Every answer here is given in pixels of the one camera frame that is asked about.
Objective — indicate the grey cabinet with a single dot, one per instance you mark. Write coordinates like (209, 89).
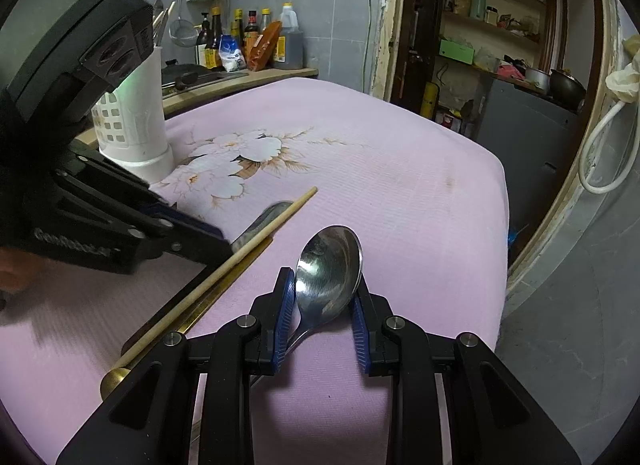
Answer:
(530, 136)

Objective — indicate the gold long-handled spoon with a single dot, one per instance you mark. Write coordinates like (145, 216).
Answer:
(187, 319)

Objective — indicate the large oil jug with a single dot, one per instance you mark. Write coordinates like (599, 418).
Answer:
(289, 52)

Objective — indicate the white plastic utensil holder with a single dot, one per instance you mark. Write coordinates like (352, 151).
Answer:
(130, 123)

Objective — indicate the wooden pantry shelf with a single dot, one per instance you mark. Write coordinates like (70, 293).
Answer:
(519, 29)

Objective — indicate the silver metal spoon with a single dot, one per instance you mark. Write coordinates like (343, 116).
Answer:
(327, 275)

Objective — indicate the dark soy sauce bottle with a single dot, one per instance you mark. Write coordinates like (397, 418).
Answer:
(212, 57)

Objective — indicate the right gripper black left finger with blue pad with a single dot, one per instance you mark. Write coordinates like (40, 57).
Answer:
(274, 312)

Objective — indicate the green box on shelf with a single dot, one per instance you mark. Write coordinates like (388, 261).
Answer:
(457, 52)

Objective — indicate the hanging mesh strainer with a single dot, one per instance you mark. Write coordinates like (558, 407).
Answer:
(182, 31)

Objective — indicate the person's left hand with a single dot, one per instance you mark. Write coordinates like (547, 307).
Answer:
(18, 269)

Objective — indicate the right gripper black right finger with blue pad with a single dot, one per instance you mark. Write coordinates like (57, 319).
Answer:
(374, 351)

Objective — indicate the black wok with lid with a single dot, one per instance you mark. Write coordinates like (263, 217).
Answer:
(177, 77)

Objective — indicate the orange snack packet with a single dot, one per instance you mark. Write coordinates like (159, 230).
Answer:
(263, 48)

